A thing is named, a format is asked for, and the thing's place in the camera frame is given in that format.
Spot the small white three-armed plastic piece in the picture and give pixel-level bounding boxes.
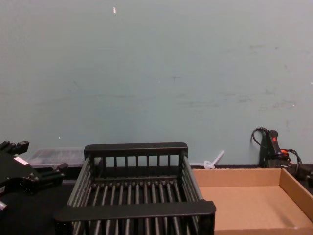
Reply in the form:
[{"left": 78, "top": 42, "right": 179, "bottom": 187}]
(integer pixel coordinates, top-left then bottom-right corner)
[{"left": 190, "top": 149, "right": 225, "bottom": 170}]

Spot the black corded tool red switch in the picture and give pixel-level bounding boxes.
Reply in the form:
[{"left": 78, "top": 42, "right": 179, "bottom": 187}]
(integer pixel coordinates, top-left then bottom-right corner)
[{"left": 251, "top": 127, "right": 309, "bottom": 182}]

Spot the shallow brown cardboard tray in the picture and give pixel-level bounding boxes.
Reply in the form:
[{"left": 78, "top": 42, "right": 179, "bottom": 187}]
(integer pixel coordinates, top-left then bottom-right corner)
[{"left": 192, "top": 167, "right": 313, "bottom": 232}]

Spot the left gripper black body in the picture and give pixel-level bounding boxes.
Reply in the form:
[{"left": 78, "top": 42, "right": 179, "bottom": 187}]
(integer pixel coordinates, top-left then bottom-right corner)
[{"left": 0, "top": 152, "right": 42, "bottom": 196}]

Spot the clear plastic case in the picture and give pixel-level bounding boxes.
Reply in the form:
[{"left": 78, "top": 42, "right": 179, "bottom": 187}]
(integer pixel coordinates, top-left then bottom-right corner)
[{"left": 27, "top": 147, "right": 85, "bottom": 169}]

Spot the plain pale wall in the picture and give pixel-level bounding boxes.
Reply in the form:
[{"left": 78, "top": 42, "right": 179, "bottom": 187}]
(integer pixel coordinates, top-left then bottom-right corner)
[{"left": 0, "top": 0, "right": 313, "bottom": 169}]

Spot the black rack with steel bars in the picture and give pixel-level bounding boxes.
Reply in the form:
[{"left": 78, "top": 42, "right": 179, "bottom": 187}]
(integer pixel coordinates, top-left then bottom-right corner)
[{"left": 53, "top": 142, "right": 217, "bottom": 235}]

